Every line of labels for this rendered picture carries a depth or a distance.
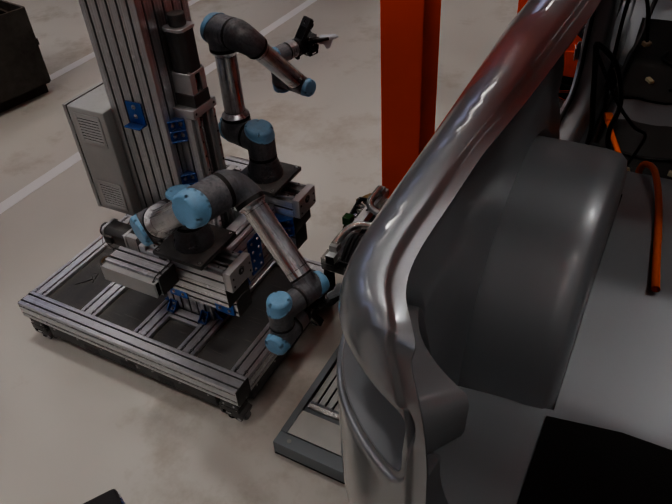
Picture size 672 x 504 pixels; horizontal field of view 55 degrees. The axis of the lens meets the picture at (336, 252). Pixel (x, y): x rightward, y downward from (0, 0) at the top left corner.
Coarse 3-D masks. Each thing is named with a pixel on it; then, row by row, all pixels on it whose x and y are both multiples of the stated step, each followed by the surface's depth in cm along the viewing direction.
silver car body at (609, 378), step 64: (576, 0) 127; (640, 0) 350; (512, 64) 121; (640, 64) 337; (448, 128) 117; (512, 128) 151; (576, 128) 265; (640, 128) 287; (448, 192) 105; (512, 192) 163; (576, 192) 159; (640, 192) 211; (384, 256) 98; (448, 256) 123; (512, 256) 158; (576, 256) 153; (640, 256) 185; (384, 320) 90; (448, 320) 137; (512, 320) 158; (576, 320) 154; (640, 320) 171; (384, 384) 91; (448, 384) 98; (512, 384) 163; (576, 384) 166; (640, 384) 163; (384, 448) 100; (448, 448) 156; (512, 448) 155; (576, 448) 153; (640, 448) 152
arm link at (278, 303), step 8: (272, 296) 186; (280, 296) 185; (288, 296) 185; (296, 296) 188; (272, 304) 183; (280, 304) 183; (288, 304) 184; (296, 304) 187; (304, 304) 189; (272, 312) 184; (280, 312) 183; (288, 312) 185; (296, 312) 188; (272, 320) 186; (280, 320) 185; (288, 320) 187; (272, 328) 189; (280, 328) 187; (288, 328) 188
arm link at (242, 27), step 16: (224, 32) 232; (240, 32) 231; (256, 32) 234; (240, 48) 234; (256, 48) 235; (272, 48) 244; (272, 64) 246; (288, 64) 252; (288, 80) 256; (304, 80) 262
